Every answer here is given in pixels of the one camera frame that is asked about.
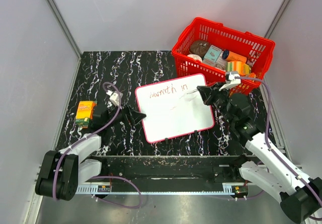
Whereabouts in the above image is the brown bread loaf package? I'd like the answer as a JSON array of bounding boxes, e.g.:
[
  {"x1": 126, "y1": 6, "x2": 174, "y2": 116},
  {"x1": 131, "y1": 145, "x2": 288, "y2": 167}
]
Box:
[{"x1": 189, "y1": 40, "x2": 210, "y2": 57}]

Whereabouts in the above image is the yellow green sponge pack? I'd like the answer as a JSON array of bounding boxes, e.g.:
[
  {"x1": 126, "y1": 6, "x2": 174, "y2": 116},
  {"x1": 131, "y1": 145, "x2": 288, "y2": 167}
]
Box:
[{"x1": 226, "y1": 61, "x2": 251, "y2": 76}]

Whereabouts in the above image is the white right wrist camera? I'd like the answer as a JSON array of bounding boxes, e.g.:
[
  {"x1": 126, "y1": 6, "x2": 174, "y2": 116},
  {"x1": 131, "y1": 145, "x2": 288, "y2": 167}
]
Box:
[{"x1": 219, "y1": 71, "x2": 241, "y2": 91}]

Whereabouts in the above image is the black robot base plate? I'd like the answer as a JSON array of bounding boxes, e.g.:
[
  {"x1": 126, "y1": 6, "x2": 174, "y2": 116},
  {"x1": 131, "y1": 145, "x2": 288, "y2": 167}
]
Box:
[{"x1": 94, "y1": 156, "x2": 245, "y2": 193}]

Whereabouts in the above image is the orange yellow snack box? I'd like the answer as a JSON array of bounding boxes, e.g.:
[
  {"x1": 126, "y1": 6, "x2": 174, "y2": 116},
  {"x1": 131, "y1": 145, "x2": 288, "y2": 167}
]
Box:
[{"x1": 75, "y1": 101, "x2": 97, "y2": 128}]

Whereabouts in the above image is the pink framed whiteboard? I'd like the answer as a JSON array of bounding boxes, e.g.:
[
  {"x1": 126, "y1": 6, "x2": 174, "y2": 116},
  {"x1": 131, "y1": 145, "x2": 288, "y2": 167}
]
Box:
[{"x1": 135, "y1": 73, "x2": 215, "y2": 143}]

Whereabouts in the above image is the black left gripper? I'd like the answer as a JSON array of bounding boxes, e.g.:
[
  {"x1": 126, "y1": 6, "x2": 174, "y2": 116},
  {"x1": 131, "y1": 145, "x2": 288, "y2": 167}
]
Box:
[{"x1": 105, "y1": 101, "x2": 146, "y2": 129}]

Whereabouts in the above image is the red plastic shopping basket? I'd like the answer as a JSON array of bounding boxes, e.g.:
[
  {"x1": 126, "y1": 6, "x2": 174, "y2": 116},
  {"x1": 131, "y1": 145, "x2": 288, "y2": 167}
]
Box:
[{"x1": 172, "y1": 17, "x2": 275, "y2": 95}]

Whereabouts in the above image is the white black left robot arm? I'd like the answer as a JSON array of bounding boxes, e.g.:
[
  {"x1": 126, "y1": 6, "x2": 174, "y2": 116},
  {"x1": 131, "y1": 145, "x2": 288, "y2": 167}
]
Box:
[{"x1": 35, "y1": 104, "x2": 146, "y2": 201}]

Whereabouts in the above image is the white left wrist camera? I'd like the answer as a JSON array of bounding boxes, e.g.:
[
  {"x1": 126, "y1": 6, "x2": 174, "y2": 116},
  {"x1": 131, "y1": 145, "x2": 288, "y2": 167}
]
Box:
[{"x1": 106, "y1": 90, "x2": 123, "y2": 107}]

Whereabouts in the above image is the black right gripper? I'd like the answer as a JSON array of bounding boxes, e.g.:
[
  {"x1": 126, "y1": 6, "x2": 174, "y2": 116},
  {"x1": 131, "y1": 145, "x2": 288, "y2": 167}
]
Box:
[{"x1": 198, "y1": 82, "x2": 235, "y2": 124}]

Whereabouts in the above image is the white slotted cable duct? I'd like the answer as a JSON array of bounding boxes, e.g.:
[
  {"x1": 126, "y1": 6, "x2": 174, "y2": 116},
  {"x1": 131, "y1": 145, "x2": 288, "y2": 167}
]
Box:
[{"x1": 76, "y1": 184, "x2": 111, "y2": 195}]

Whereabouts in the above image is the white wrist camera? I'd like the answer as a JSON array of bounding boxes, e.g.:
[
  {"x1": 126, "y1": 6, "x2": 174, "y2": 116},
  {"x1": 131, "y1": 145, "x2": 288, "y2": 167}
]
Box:
[
  {"x1": 106, "y1": 90, "x2": 123, "y2": 107},
  {"x1": 219, "y1": 71, "x2": 241, "y2": 91}
]

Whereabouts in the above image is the orange bottle with blue cap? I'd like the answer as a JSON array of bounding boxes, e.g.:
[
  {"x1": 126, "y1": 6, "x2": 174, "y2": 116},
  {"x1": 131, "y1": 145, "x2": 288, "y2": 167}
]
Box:
[{"x1": 222, "y1": 49, "x2": 248, "y2": 63}]

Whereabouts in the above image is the teal white small box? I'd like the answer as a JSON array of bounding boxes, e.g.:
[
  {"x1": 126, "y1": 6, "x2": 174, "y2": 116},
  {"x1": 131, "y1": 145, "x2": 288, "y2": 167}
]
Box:
[{"x1": 203, "y1": 45, "x2": 222, "y2": 62}]

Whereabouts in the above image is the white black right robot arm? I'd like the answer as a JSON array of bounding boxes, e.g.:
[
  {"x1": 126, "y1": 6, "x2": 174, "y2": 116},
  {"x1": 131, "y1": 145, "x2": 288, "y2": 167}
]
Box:
[{"x1": 197, "y1": 83, "x2": 321, "y2": 223}]

